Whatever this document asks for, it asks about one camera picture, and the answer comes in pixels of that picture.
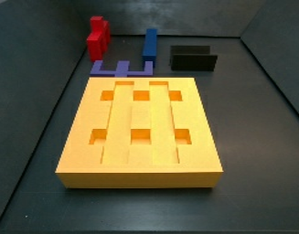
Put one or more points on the yellow slotted board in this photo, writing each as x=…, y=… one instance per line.
x=139, y=136

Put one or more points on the purple comb-shaped holder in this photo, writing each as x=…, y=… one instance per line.
x=121, y=70

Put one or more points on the black block piece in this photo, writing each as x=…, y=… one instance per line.
x=191, y=58

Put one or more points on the blue bar block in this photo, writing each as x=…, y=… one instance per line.
x=148, y=53

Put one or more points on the red block piece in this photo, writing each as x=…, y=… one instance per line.
x=97, y=39

